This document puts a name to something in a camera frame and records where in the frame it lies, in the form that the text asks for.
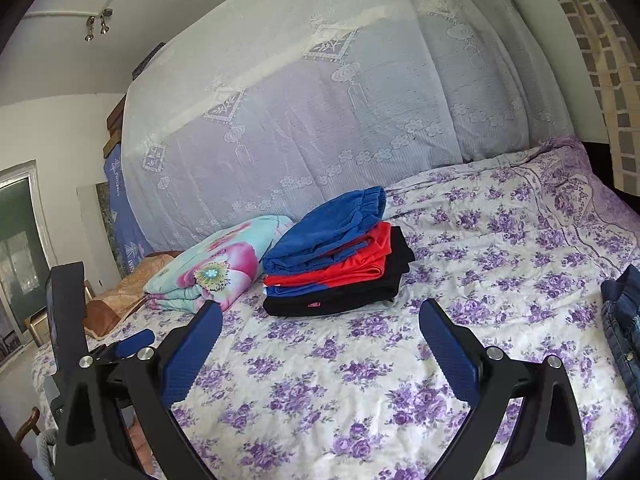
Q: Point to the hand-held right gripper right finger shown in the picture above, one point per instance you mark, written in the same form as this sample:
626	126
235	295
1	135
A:
450	355

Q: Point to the dark speckled slab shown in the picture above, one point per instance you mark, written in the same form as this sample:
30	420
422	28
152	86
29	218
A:
147	62

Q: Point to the stack of folded clothes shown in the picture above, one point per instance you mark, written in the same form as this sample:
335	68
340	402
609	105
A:
395	255

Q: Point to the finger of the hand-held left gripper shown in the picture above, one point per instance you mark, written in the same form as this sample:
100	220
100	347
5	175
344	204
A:
67	310
135	342

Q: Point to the blue jeans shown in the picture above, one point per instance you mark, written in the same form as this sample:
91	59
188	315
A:
622	320

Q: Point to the folded floral quilt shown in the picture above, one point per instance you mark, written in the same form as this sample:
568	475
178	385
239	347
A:
200	265

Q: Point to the metal ceiling spotlight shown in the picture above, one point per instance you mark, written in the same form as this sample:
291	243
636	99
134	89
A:
89	30
104	22

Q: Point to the white lace mosquito net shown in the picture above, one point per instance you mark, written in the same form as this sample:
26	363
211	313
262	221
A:
350	110

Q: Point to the green framed window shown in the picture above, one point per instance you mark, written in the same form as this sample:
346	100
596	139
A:
20	240

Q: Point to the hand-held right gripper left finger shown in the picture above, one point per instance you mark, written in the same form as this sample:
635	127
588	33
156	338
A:
192	355

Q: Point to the brown box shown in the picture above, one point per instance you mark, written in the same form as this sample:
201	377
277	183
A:
112	146
116	115

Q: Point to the brown pillow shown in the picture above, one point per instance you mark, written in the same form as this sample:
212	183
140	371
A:
120	295

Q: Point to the checkered beige curtain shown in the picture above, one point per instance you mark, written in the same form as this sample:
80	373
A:
615	85

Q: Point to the blue fleece pants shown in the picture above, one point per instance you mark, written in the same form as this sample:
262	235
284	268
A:
320	240

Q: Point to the purple floral bed sheet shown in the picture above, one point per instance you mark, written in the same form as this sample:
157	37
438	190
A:
450	240

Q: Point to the blue patterned cloth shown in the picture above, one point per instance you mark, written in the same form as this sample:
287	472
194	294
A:
122	220

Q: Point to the red folded garment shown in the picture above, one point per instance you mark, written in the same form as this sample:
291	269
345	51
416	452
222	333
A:
360	260

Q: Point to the wooden chair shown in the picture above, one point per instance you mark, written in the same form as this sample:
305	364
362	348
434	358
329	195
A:
31	417

